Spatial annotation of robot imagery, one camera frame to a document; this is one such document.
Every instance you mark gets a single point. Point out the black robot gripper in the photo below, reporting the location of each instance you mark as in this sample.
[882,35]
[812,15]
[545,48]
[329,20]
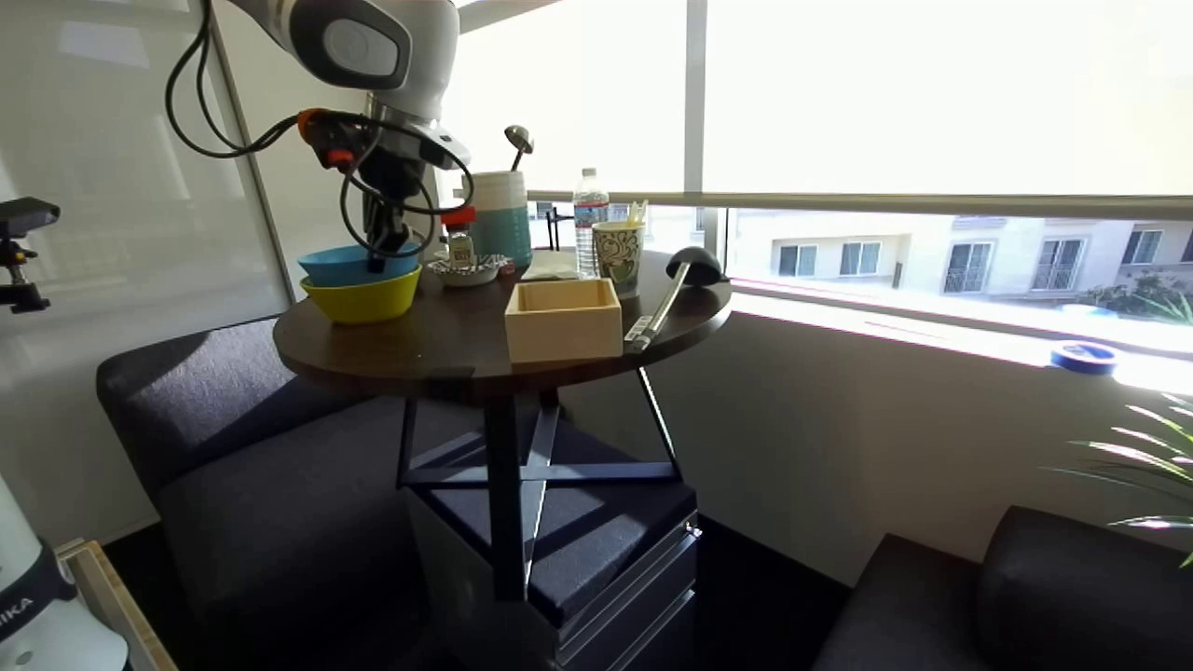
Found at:
[392,187]

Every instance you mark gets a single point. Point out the blue bowl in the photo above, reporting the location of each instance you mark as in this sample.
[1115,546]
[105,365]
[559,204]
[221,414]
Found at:
[336,268]

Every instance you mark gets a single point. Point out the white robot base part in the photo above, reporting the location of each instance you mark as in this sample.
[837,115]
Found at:
[38,611]

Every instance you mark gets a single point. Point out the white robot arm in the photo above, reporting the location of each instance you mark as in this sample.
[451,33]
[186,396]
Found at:
[360,41]

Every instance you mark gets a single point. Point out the yellow bowl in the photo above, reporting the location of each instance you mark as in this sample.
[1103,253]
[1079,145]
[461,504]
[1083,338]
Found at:
[365,302]

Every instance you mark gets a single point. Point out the small beige jar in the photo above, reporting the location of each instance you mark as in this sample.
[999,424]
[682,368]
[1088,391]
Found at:
[463,247]

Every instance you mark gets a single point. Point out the patterned shallow dish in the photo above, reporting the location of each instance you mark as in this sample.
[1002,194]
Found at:
[469,275]

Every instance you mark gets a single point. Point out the white and teal canister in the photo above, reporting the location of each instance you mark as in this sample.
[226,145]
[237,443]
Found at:
[503,230]

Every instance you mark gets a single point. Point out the metal ladle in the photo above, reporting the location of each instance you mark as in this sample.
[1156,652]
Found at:
[518,136]

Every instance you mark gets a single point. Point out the light wooden box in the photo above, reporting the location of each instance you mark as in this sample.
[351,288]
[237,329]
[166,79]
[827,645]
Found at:
[559,325]

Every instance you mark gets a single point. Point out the clear water bottle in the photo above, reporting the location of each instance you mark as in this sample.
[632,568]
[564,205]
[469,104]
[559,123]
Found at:
[590,210]

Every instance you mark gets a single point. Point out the patterned paper cup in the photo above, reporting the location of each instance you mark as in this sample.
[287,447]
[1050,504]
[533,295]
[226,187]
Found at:
[615,260]

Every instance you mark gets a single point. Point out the dark grey fabric sofa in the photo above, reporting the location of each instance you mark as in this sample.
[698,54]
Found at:
[248,471]

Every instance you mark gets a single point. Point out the black round object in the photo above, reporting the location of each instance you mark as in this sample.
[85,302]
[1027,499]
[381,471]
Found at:
[694,261]

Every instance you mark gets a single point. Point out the grey drawer cabinet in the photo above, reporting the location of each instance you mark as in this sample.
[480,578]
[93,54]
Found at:
[597,562]

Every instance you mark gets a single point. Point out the blue tape roll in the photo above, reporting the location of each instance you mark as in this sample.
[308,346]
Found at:
[1083,358]

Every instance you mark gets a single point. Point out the black leather sofa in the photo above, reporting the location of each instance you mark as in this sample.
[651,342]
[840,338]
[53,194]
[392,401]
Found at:
[1057,597]

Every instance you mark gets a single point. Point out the green plant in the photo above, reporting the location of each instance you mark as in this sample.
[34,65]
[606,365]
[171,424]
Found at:
[1148,459]

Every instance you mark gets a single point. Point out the white window frame post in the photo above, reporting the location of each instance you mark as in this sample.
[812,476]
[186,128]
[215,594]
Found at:
[694,115]

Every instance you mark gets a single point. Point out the black camera on stand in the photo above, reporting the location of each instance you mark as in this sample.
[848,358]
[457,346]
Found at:
[21,247]

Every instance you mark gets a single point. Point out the light wooden frame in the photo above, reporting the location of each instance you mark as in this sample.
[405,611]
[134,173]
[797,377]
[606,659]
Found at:
[118,601]

